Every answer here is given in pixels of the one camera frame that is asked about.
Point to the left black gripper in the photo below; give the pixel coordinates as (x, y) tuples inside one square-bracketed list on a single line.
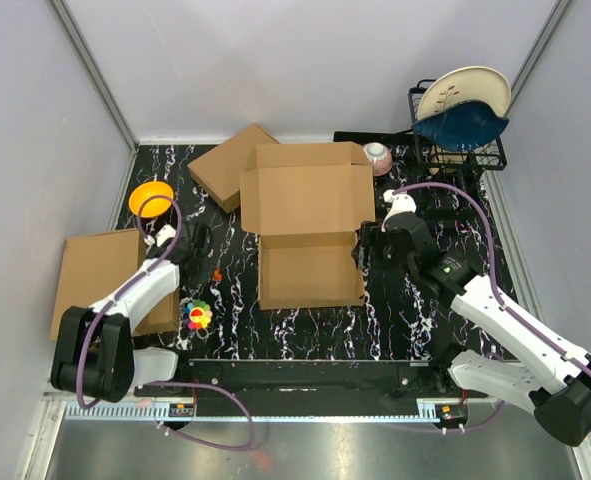
[(199, 277)]

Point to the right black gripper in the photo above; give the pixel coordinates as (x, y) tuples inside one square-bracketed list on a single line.
[(370, 234)]

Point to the small orange red toy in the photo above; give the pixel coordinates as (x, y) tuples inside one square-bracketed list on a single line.
[(217, 274)]

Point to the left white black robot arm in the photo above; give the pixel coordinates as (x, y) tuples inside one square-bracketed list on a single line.
[(94, 356)]

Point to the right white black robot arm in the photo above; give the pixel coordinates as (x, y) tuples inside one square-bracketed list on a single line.
[(552, 378)]

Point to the closed cardboard box back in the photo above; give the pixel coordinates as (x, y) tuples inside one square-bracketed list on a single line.
[(218, 171)]

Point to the small cardboard box left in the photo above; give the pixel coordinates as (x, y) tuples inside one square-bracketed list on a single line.
[(162, 310)]

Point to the large cardboard box left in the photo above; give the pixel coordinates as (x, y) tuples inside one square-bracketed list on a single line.
[(93, 266)]

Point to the orange bowl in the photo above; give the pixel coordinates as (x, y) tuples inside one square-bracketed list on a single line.
[(151, 199)]

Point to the rainbow flower toy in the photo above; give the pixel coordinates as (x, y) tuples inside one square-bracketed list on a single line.
[(197, 315)]

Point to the pink patterned bowl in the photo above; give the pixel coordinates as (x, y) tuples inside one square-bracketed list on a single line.
[(379, 157)]

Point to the beige cup in rack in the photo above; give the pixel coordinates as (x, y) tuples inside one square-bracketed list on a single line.
[(443, 164)]

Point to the blue leaf plate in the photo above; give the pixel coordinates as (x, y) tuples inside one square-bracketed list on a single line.
[(464, 127)]

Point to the cream floral plate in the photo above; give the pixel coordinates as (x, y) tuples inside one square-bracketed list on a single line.
[(471, 83)]

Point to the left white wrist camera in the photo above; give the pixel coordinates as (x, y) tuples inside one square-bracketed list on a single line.
[(166, 234)]

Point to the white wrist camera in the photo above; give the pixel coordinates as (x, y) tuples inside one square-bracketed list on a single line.
[(166, 234), (397, 203)]

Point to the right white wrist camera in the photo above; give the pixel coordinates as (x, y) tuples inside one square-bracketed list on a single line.
[(397, 203)]

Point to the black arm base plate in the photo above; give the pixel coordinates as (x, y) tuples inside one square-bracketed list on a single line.
[(391, 378)]

